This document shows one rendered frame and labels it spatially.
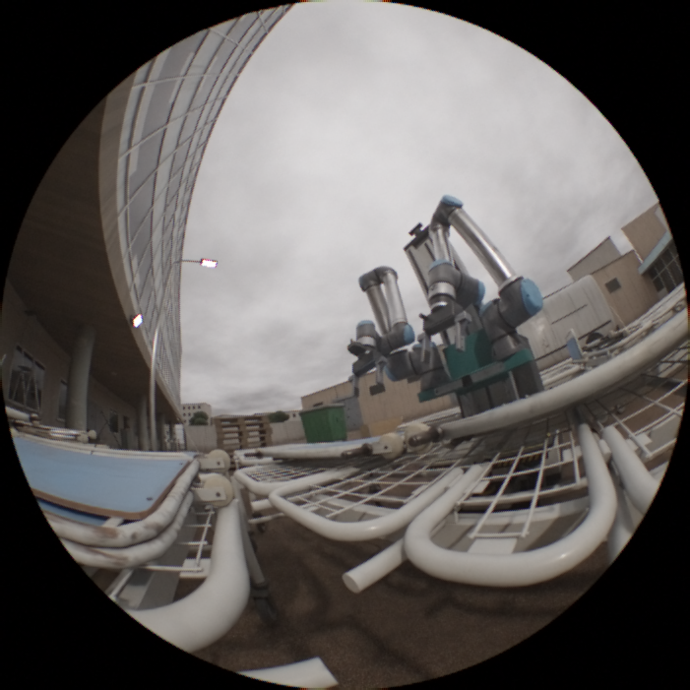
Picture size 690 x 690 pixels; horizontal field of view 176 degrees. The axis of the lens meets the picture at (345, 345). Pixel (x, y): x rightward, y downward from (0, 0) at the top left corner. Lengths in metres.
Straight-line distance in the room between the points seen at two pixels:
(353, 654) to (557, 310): 8.05
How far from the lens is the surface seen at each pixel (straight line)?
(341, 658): 0.75
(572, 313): 8.08
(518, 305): 1.01
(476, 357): 1.29
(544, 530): 0.33
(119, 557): 0.29
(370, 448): 0.57
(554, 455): 1.25
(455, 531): 0.36
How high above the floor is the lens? 0.63
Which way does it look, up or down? 20 degrees up
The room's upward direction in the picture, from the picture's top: 12 degrees counter-clockwise
